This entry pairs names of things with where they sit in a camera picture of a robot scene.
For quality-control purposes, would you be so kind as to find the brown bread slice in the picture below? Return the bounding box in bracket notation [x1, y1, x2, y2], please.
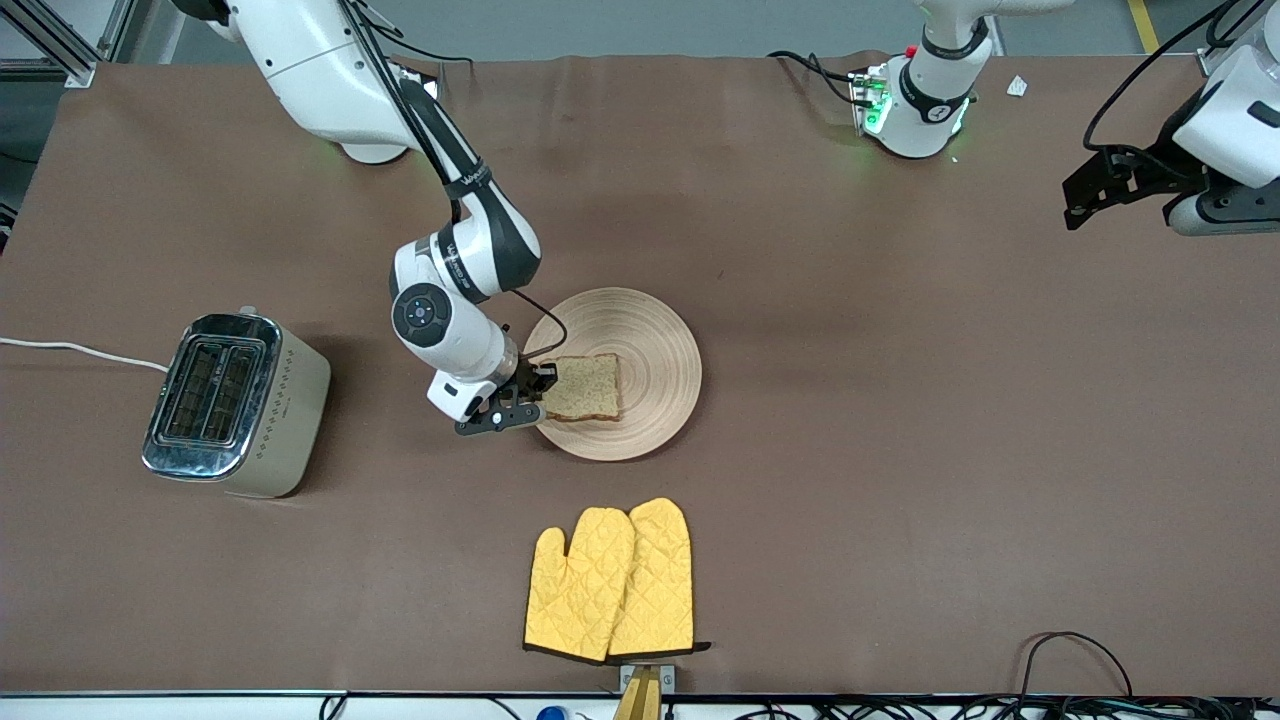
[540, 353, 623, 423]

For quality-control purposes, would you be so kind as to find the round wooden plate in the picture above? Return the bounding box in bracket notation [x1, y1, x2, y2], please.
[522, 287, 703, 462]

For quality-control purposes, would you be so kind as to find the cream and chrome toaster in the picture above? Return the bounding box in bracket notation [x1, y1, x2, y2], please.
[141, 305, 332, 499]

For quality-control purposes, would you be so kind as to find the yellow quilted oven mitt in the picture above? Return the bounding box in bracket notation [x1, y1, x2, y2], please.
[608, 498, 711, 661]
[522, 507, 637, 663]

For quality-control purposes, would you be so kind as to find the brown table cover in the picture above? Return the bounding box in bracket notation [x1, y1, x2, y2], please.
[0, 50, 1280, 697]

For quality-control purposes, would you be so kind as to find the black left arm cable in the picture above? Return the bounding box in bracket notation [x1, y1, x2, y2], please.
[1084, 0, 1261, 153]

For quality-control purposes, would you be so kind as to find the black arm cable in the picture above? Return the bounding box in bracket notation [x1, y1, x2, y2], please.
[340, 0, 569, 363]
[1084, 0, 1261, 153]

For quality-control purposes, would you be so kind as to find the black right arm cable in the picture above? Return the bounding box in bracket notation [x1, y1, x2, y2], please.
[340, 0, 569, 363]

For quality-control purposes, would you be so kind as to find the black base cable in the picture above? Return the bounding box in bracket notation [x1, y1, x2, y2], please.
[767, 50, 861, 107]
[370, 28, 476, 73]

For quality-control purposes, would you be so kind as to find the wooden and metal bracket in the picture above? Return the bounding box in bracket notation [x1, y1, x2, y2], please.
[612, 664, 676, 720]

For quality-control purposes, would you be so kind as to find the white toaster power cable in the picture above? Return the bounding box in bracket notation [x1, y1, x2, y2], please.
[0, 337, 169, 373]

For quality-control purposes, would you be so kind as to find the black looped cable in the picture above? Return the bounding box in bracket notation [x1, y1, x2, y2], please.
[1014, 631, 1136, 701]

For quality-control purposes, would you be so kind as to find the black cable bundle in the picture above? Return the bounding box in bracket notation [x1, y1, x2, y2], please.
[740, 694, 1280, 720]

